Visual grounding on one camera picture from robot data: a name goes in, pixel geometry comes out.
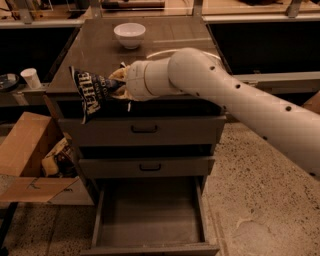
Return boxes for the white paper cup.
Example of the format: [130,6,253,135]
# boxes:
[20,68,42,89]

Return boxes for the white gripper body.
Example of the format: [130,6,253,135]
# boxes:
[125,57,183,102]

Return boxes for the dark round plate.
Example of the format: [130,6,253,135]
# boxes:
[0,73,19,92]

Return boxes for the grey drawer cabinet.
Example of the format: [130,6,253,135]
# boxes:
[47,17,225,256]

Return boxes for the blue chip bag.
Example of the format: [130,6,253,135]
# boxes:
[69,66,126,124]

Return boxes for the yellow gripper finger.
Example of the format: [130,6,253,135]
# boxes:
[111,85,134,100]
[109,66,129,82]

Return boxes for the grey drawer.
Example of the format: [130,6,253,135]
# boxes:
[79,144,214,179]
[81,177,219,256]
[59,99,225,147]

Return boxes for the open cardboard box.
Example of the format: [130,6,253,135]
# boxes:
[0,112,93,205]

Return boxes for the white ceramic bowl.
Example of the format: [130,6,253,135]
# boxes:
[114,23,146,49]

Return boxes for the middle grey drawer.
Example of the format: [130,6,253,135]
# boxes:
[79,144,214,179]

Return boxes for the snack bags in box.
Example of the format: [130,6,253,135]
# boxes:
[41,138,77,178]

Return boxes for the bottom grey drawer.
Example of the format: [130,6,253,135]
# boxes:
[81,177,219,256]

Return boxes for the cardboard box at right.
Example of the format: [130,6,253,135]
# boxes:
[303,91,320,114]

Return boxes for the top grey drawer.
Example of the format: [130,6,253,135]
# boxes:
[59,99,225,147]

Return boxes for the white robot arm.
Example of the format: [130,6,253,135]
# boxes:
[110,48,320,180]

